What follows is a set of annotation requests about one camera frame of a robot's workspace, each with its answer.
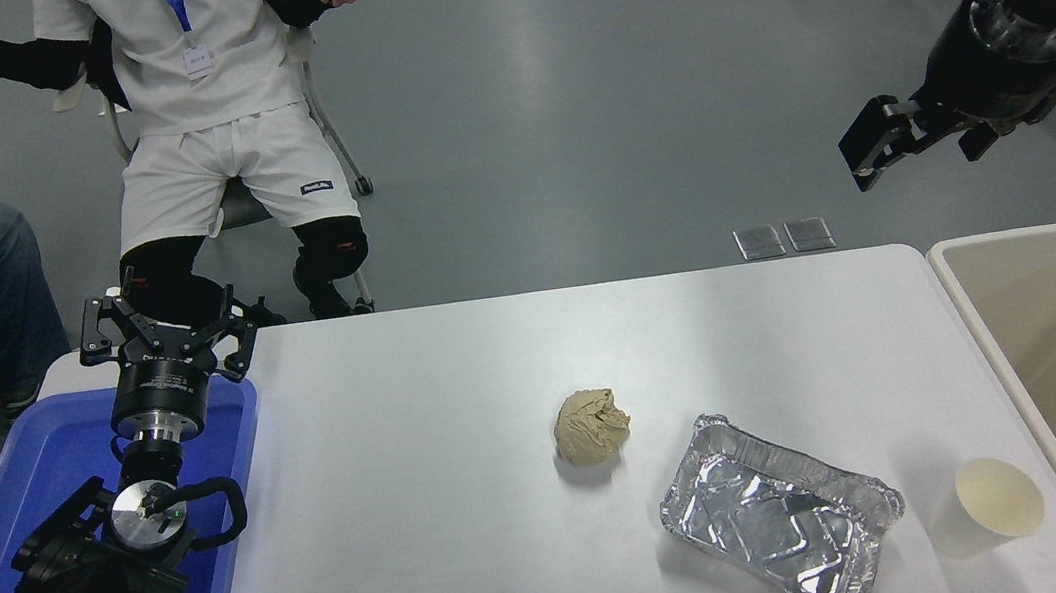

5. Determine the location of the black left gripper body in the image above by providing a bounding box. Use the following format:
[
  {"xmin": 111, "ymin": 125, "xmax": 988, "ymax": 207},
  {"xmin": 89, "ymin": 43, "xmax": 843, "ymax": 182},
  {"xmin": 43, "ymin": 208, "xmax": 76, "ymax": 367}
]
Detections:
[{"xmin": 99, "ymin": 320, "xmax": 224, "ymax": 436}]

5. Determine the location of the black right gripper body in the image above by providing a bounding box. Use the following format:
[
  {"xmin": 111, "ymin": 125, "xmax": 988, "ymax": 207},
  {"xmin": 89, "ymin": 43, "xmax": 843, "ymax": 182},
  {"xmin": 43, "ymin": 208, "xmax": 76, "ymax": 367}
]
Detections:
[{"xmin": 911, "ymin": 0, "xmax": 1056, "ymax": 130}]

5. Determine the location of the white paper cup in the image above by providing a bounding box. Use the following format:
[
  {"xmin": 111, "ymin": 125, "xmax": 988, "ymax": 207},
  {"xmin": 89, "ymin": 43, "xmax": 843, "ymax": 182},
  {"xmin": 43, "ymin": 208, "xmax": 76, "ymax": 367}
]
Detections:
[{"xmin": 922, "ymin": 450, "xmax": 1051, "ymax": 562}]

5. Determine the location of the metal floor plate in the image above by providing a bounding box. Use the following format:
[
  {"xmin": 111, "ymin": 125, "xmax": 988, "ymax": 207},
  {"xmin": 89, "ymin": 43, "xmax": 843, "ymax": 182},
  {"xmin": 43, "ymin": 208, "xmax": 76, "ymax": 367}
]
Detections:
[
  {"xmin": 783, "ymin": 215, "xmax": 837, "ymax": 256},
  {"xmin": 732, "ymin": 223, "xmax": 788, "ymax": 264}
]

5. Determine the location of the grey metal-framed chair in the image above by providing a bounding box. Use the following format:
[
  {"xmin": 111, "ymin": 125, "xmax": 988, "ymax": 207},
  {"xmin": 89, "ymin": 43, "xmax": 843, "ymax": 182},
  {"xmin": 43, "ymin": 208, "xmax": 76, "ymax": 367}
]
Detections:
[{"xmin": 47, "ymin": 0, "xmax": 390, "ymax": 349}]

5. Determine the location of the crumpled tan paper ball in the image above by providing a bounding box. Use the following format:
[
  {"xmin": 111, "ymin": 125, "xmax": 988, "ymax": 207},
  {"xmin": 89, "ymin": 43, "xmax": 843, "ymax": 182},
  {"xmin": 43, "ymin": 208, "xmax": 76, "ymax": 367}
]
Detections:
[{"xmin": 549, "ymin": 384, "xmax": 637, "ymax": 470}]

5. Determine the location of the silver foil tray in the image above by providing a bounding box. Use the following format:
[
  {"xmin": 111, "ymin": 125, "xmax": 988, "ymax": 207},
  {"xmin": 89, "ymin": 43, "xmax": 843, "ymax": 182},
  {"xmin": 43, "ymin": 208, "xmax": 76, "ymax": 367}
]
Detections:
[{"xmin": 648, "ymin": 391, "xmax": 916, "ymax": 593}]

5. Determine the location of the blue lanyard with badge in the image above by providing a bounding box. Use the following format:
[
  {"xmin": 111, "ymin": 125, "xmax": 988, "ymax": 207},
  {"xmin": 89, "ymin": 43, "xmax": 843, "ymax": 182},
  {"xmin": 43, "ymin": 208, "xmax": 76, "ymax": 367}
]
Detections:
[{"xmin": 151, "ymin": 0, "xmax": 218, "ymax": 84}]

